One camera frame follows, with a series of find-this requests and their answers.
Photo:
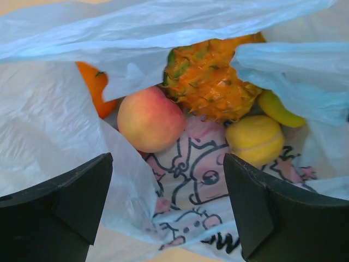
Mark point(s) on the light blue printed plastic bag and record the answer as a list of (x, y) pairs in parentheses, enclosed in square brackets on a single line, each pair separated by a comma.
[(49, 126)]

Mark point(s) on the orange tangerine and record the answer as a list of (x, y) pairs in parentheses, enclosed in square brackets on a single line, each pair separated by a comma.
[(96, 82)]

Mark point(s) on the red yellow peach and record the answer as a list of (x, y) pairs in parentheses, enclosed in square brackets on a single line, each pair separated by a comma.
[(149, 121)]

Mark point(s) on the green yellow mango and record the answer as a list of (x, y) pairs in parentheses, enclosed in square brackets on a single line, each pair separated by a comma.
[(272, 106)]

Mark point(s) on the yellow apricot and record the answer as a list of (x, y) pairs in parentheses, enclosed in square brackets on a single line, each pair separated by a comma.
[(257, 139)]

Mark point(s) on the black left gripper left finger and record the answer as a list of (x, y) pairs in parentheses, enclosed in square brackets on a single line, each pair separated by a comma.
[(58, 219)]

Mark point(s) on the orange pineapple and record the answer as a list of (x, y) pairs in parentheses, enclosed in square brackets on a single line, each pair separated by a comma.
[(200, 79)]

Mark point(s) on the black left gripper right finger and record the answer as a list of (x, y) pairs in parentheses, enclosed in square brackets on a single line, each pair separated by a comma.
[(278, 221)]

